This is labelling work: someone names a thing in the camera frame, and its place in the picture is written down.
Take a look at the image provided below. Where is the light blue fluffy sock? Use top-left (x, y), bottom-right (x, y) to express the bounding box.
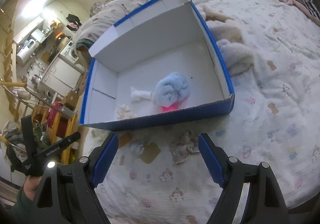
top-left (152, 72), bottom-right (190, 107)

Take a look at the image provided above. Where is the green sleeve forearm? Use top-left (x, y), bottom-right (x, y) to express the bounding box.
top-left (1, 187), bottom-right (33, 224)

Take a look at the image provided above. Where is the pink soft ball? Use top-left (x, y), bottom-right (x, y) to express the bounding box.
top-left (161, 104), bottom-right (180, 113)

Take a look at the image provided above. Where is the person's left hand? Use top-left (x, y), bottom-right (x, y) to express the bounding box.
top-left (23, 176), bottom-right (42, 201)

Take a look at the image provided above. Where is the wooden yellow rack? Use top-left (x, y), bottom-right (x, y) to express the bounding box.
top-left (31, 102), bottom-right (79, 165)

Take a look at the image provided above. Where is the white kitchen cabinet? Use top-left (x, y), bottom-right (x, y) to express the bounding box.
top-left (39, 56), bottom-right (84, 96)

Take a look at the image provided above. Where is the white patterned bed blanket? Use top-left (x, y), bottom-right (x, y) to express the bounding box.
top-left (75, 0), bottom-right (319, 223)

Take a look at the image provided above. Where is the cream scrunchie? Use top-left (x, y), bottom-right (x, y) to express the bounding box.
top-left (116, 104), bottom-right (136, 121)

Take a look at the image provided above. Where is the brown grey scrunchie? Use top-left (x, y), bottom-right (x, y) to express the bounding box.
top-left (169, 131), bottom-right (200, 164)

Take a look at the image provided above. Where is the white washing machine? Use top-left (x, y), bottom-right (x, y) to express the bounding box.
top-left (59, 40), bottom-right (80, 65)

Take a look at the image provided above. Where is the white rolled sock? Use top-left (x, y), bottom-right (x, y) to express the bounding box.
top-left (130, 86), bottom-right (152, 102)

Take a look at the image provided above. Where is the cream fluffy towel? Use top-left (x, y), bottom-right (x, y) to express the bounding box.
top-left (196, 4), bottom-right (254, 76)

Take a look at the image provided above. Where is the blue white cardboard box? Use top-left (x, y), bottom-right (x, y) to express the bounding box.
top-left (80, 0), bottom-right (235, 131)

